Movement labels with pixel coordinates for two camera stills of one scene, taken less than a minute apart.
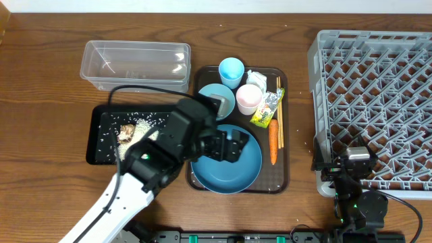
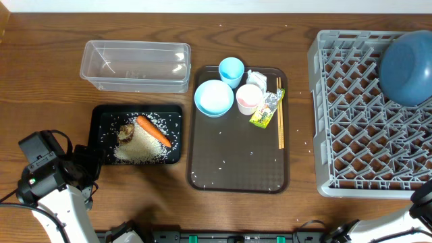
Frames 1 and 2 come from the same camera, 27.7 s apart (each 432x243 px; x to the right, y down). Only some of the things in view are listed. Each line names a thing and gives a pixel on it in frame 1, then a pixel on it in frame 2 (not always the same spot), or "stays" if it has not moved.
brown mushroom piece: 125,134 stays
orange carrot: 273,139 → 157,134
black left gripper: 223,153 → 94,158
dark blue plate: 226,177 → 406,68
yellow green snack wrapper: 262,116 stays
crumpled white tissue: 257,79 stays
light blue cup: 231,70 stays
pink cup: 248,98 stays
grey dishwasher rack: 377,85 stays
